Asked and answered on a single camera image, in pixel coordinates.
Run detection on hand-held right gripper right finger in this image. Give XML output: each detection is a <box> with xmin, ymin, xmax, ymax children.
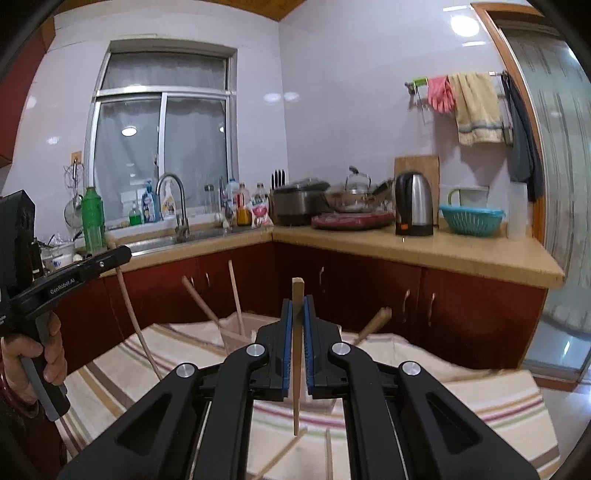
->
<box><xmin>302</xmin><ymin>295</ymin><xmax>541</xmax><ymax>480</ymax></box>

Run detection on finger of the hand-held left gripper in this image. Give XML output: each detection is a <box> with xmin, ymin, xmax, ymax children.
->
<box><xmin>7</xmin><ymin>244</ymin><xmax>133</xmax><ymax>320</ymax></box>

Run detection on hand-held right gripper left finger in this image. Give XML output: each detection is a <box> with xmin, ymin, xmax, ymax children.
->
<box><xmin>58</xmin><ymin>298</ymin><xmax>295</xmax><ymax>480</ymax></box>

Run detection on beige perforated utensil holder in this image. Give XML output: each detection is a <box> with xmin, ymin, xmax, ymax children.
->
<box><xmin>216</xmin><ymin>313</ymin><xmax>343</xmax><ymax>357</ymax></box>

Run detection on person's left forearm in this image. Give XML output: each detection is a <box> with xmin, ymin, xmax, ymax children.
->
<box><xmin>0</xmin><ymin>369</ymin><xmax>65</xmax><ymax>480</ymax></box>

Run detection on person's left hand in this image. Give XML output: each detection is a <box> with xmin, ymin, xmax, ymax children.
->
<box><xmin>1</xmin><ymin>315</ymin><xmax>66</xmax><ymax>407</ymax></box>

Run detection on white blue patterned bowl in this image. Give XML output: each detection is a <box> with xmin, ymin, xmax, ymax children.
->
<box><xmin>41</xmin><ymin>242</ymin><xmax>77</xmax><ymax>273</ymax></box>

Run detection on green thermos jug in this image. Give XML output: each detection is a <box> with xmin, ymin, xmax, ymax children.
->
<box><xmin>82</xmin><ymin>186</ymin><xmax>106</xmax><ymax>256</ymax></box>

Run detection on hanging metal strainer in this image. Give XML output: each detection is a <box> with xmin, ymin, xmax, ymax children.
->
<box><xmin>65</xmin><ymin>161</ymin><xmax>86</xmax><ymax>232</ymax></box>

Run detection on stainless steel sink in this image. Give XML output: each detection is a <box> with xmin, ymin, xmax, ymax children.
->
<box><xmin>113</xmin><ymin>226</ymin><xmax>241</xmax><ymax>254</ymax></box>

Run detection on blue dish soap bottle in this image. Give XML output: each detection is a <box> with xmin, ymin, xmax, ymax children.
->
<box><xmin>141</xmin><ymin>181</ymin><xmax>157</xmax><ymax>223</ymax></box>

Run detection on white spray cleaner bottle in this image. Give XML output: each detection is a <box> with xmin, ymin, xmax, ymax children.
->
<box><xmin>159</xmin><ymin>180</ymin><xmax>178</xmax><ymax>220</ymax></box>

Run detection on steel gooseneck faucet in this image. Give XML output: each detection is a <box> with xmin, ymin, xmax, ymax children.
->
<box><xmin>156</xmin><ymin>173</ymin><xmax>191</xmax><ymax>241</ymax></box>

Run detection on red induction cooker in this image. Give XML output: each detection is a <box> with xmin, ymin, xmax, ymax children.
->
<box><xmin>311</xmin><ymin>210</ymin><xmax>397</xmax><ymax>230</ymax></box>

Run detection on orange oil bottle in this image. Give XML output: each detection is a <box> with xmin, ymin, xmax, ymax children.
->
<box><xmin>235</xmin><ymin>183</ymin><xmax>252</xmax><ymax>227</ymax></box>

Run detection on dark rice cooker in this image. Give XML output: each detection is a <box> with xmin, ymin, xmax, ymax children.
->
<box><xmin>270</xmin><ymin>178</ymin><xmax>331</xmax><ymax>227</ymax></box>

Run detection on steel wok with lid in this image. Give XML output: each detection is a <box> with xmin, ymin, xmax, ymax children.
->
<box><xmin>323</xmin><ymin>166</ymin><xmax>395</xmax><ymax>213</ymax></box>

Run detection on red wooden kitchen cabinet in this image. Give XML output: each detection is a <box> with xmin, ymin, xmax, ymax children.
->
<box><xmin>0</xmin><ymin>242</ymin><xmax>550</xmax><ymax>384</ymax></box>

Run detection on striped tablecloth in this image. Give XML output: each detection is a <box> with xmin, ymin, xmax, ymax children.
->
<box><xmin>55</xmin><ymin>318</ymin><xmax>561</xmax><ymax>480</ymax></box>

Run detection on steel electric kettle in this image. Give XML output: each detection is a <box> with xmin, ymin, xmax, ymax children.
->
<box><xmin>394</xmin><ymin>172</ymin><xmax>435</xmax><ymax>237</ymax></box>

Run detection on sliding kitchen window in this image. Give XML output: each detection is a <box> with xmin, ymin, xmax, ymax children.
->
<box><xmin>90</xmin><ymin>39</ymin><xmax>238</xmax><ymax>227</ymax></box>

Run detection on teal plastic colander basket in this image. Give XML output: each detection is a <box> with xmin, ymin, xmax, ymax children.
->
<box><xmin>438</xmin><ymin>204</ymin><xmax>505</xmax><ymax>238</ymax></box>

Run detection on wooden cutting board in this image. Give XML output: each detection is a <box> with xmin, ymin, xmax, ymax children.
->
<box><xmin>394</xmin><ymin>154</ymin><xmax>441</xmax><ymax>222</ymax></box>

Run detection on green white pitcher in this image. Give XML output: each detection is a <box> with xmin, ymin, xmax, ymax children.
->
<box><xmin>447</xmin><ymin>185</ymin><xmax>490</xmax><ymax>208</ymax></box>

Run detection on white plastic container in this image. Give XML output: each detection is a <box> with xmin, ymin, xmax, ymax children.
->
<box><xmin>507</xmin><ymin>181</ymin><xmax>528</xmax><ymax>241</ymax></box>

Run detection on pink rubber gloves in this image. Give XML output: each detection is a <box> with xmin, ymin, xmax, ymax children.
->
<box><xmin>427</xmin><ymin>76</ymin><xmax>455</xmax><ymax>115</ymax></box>

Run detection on yellow hand towel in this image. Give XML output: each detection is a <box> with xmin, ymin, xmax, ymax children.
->
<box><xmin>449</xmin><ymin>71</ymin><xmax>505</xmax><ymax>147</ymax></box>

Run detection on grey hanging cloth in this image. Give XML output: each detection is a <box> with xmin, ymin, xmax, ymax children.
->
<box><xmin>501</xmin><ymin>71</ymin><xmax>544</xmax><ymax>203</ymax></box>

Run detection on wood framed glass door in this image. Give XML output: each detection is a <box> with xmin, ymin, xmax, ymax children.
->
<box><xmin>471</xmin><ymin>2</ymin><xmax>591</xmax><ymax>384</ymax></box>

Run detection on red wall cabinet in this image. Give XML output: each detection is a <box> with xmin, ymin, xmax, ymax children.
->
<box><xmin>0</xmin><ymin>28</ymin><xmax>49</xmax><ymax>169</ymax></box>

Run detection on wall towel rack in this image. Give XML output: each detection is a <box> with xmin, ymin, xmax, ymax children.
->
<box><xmin>405</xmin><ymin>70</ymin><xmax>515</xmax><ymax>146</ymax></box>

